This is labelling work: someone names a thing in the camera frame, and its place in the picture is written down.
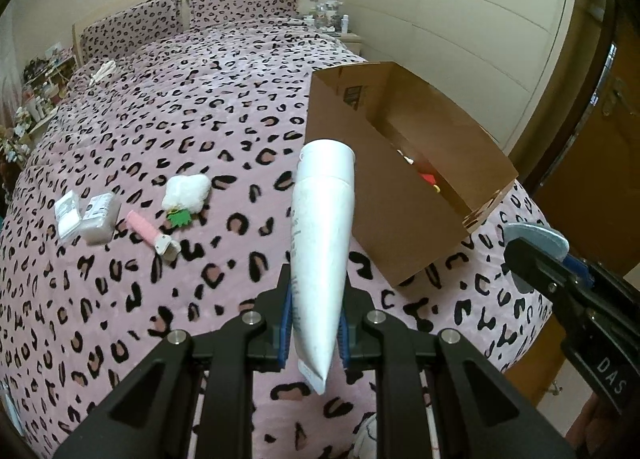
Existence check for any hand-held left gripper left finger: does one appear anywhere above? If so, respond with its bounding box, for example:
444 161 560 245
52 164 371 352
52 264 294 459

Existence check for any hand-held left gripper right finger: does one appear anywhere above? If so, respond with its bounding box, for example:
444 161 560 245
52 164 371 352
337 284 578 459

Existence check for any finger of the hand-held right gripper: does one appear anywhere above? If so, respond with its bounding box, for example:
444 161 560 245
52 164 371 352
565 258 640 306
504 237 577 312

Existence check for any grey round disc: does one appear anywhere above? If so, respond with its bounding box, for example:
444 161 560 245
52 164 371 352
502 223 571 295

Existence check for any white squeeze tube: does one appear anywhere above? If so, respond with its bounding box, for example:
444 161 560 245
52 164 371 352
290 139 357 396

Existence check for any brown cardboard box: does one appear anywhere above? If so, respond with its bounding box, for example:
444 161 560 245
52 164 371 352
304 61 520 290

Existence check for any clear cotton swab box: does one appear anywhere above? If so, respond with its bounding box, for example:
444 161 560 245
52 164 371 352
79 192 122 246

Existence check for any brown wooden door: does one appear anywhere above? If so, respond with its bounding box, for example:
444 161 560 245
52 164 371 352
530 0 640 405

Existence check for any white fluffy cloth green tag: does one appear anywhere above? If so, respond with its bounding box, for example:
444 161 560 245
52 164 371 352
162 173 212 228

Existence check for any white plastic packet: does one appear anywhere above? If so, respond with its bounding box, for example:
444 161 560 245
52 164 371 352
54 190 83 241

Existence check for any cream built-in wardrobe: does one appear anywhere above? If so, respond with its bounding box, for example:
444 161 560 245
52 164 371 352
347 0 573 154

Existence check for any cream nightstand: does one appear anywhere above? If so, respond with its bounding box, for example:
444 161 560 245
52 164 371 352
330 31 363 58

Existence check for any small white cloth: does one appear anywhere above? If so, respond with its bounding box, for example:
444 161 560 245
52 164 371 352
89 60 118 84

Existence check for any group of toiletry bottles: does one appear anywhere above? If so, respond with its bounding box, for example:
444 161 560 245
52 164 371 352
305 0 351 34

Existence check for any pink leopard print pillow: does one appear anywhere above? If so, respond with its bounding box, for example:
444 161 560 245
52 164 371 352
187 0 300 30
80 0 183 60

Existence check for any cluttered shelf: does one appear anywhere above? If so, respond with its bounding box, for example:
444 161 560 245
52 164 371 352
0 41 78 174

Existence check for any pink handled tool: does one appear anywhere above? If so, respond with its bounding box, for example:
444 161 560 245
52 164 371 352
126 210 180 262

